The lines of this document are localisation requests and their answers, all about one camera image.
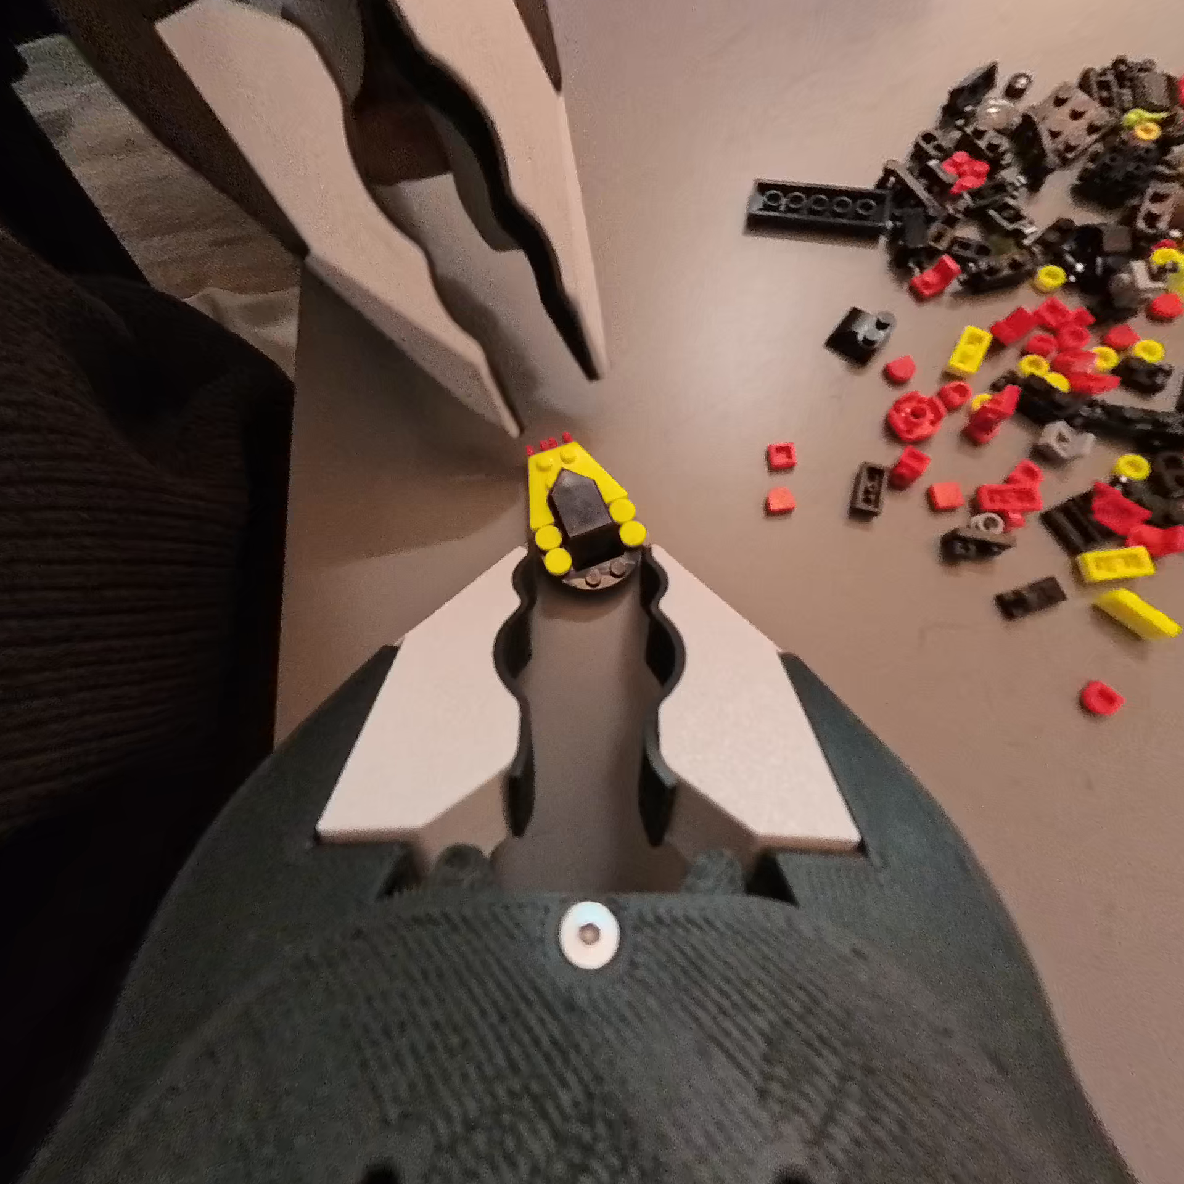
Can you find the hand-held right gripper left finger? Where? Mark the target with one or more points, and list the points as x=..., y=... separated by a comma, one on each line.
x=426, y=740

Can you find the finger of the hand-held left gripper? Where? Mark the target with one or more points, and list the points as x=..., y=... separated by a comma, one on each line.
x=536, y=138
x=305, y=167

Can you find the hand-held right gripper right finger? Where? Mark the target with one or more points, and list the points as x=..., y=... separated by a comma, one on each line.
x=749, y=740

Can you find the yellow black lego assembly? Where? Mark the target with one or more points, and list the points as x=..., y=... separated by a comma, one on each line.
x=564, y=481

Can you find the red half-round lego tile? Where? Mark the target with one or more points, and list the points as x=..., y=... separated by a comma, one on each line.
x=900, y=369
x=780, y=501
x=1101, y=698

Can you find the red square lego plate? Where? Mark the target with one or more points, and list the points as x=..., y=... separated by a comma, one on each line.
x=781, y=455

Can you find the red round lego plate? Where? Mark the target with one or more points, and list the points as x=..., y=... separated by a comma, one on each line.
x=915, y=416

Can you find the black lego slope brick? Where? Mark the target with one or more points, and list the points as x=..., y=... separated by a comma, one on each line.
x=860, y=336

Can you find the pile of loose lego pieces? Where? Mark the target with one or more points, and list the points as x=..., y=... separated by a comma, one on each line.
x=1045, y=278

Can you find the black knit sweater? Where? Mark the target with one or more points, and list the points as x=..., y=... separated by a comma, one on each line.
x=120, y=556

